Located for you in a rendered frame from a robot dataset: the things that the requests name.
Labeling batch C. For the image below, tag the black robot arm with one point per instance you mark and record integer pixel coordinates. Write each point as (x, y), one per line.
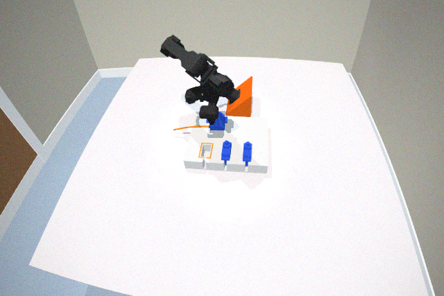
(197, 65)

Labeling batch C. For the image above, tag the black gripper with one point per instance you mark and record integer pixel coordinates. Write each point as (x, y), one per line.
(210, 111)

